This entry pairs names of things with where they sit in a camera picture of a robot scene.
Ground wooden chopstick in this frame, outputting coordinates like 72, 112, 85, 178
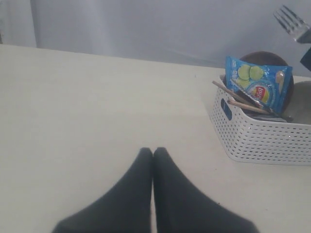
212, 81, 254, 107
227, 100, 270, 115

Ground white ceramic bowl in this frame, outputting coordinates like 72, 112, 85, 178
283, 81, 311, 125

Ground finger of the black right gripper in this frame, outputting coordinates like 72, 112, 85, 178
300, 48, 311, 71

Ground white perforated plastic basket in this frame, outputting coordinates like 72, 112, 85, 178
209, 76, 311, 166

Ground shiny steel cup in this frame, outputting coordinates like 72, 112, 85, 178
247, 114, 287, 122

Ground blue chips bag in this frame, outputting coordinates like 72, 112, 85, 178
225, 56, 293, 114

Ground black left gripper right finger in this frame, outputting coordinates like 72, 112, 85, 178
153, 147, 244, 233

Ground silver table knife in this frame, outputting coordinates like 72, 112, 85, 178
245, 93, 294, 122

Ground silver fork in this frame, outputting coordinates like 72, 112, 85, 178
273, 5, 311, 44

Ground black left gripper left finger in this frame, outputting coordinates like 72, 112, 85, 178
53, 148, 153, 233

